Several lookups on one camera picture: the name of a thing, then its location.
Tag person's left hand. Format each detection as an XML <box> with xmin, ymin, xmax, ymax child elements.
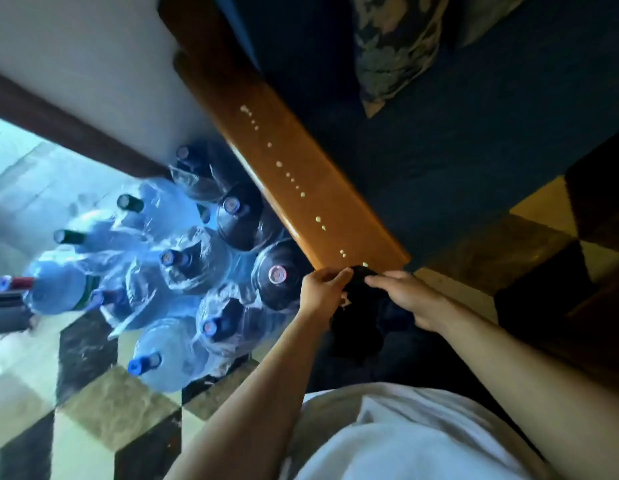
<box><xmin>299</xmin><ymin>267</ymin><xmax>354</xmax><ymax>323</ymax></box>

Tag person's right hand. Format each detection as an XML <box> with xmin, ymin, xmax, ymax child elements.
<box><xmin>364</xmin><ymin>270</ymin><xmax>445</xmax><ymax>333</ymax></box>

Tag dark blue cleaning cloth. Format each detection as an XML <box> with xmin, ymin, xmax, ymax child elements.
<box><xmin>329</xmin><ymin>264</ymin><xmax>420</xmax><ymax>363</ymax></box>

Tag person's left forearm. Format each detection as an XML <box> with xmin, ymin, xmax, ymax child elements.
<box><xmin>164</xmin><ymin>312</ymin><xmax>335</xmax><ymax>480</ymax></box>

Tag person's right forearm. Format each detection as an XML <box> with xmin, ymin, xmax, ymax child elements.
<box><xmin>428</xmin><ymin>304</ymin><xmax>619</xmax><ymax>480</ymax></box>

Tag person's white shirt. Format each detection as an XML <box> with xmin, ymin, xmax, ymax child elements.
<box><xmin>279</xmin><ymin>382</ymin><xmax>560</xmax><ymax>480</ymax></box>

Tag blue sofa seat cushion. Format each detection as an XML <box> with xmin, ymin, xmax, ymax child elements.
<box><xmin>249</xmin><ymin>0</ymin><xmax>619</xmax><ymax>271</ymax></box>

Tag blue sofa back cushion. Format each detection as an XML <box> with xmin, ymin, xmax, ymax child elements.
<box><xmin>209</xmin><ymin>0</ymin><xmax>363</xmax><ymax>103</ymax></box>

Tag white liquid spill drops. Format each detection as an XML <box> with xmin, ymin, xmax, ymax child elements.
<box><xmin>239</xmin><ymin>104</ymin><xmax>373</xmax><ymax>269</ymax></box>

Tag group of blue water jugs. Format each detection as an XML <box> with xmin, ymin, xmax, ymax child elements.
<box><xmin>0</xmin><ymin>142</ymin><xmax>315</xmax><ymax>393</ymax></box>

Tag floral throw pillow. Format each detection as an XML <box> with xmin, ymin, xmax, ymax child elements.
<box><xmin>349</xmin><ymin>0</ymin><xmax>451</xmax><ymax>119</ymax></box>

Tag dark brown skirting board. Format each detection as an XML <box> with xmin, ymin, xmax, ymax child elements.
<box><xmin>0</xmin><ymin>68</ymin><xmax>168</xmax><ymax>179</ymax></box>

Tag wooden sofa frame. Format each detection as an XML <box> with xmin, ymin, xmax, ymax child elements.
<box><xmin>157</xmin><ymin>0</ymin><xmax>263</xmax><ymax>95</ymax></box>

